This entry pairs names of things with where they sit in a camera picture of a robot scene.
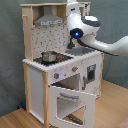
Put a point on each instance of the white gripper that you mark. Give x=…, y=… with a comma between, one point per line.
x=72, y=7

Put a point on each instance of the white oven door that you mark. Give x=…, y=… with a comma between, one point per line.
x=63, y=102

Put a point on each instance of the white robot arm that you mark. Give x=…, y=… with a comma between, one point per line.
x=84, y=30

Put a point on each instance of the wooden toy kitchen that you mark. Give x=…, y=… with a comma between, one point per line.
x=39, y=78

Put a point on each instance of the grey range hood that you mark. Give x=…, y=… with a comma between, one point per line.
x=48, y=18

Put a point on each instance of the black toy faucet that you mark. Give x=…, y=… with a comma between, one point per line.
x=71, y=44

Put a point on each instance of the grey toy sink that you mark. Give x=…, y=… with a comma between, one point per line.
x=79, y=51

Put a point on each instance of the black toy stovetop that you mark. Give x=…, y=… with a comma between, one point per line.
x=57, y=59

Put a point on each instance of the small metal pot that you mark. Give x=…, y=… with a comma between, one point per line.
x=49, y=56

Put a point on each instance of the right red stove knob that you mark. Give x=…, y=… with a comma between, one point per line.
x=74, y=69

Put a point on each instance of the red stove knob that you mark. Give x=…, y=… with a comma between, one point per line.
x=56, y=75
x=74, y=69

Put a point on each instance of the grey ice dispenser panel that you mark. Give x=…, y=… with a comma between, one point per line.
x=91, y=73

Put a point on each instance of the left red stove knob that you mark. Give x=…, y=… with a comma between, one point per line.
x=56, y=75

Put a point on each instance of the grey cabinet door handle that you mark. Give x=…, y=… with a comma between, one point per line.
x=84, y=83

